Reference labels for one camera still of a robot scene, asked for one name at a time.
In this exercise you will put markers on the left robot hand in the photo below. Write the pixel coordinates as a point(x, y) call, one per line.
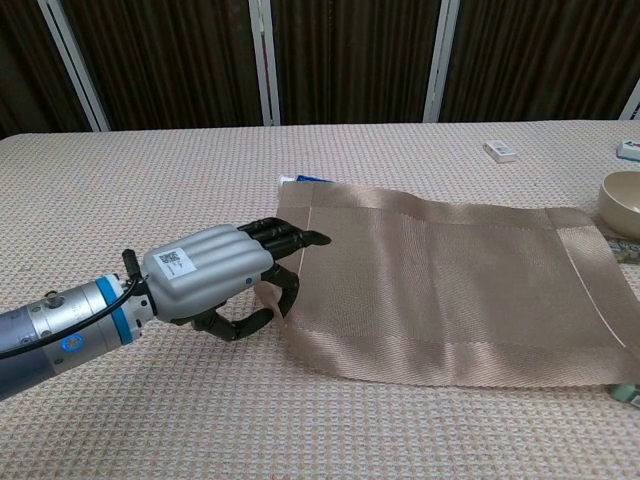
point(205, 275)

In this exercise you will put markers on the brown woven placemat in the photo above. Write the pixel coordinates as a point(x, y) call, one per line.
point(450, 290)

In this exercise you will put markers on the light brown bowl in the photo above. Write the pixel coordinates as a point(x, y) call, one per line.
point(622, 210)

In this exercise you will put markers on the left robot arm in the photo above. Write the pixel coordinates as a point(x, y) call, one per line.
point(60, 330)

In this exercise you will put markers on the blue white toothpaste tube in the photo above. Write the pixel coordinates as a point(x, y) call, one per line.
point(305, 179)

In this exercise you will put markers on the beige woven tablecloth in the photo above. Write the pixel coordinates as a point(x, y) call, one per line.
point(150, 425)

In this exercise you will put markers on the small white box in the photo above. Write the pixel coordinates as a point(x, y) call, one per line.
point(501, 151)

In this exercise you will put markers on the clear green correction tape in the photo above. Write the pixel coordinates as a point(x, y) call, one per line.
point(622, 250)

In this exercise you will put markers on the white mahjong tile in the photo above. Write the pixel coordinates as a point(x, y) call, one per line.
point(630, 150)

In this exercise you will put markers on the white partition frame post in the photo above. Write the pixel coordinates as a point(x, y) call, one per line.
point(440, 65)
point(76, 70)
point(632, 105)
point(264, 65)

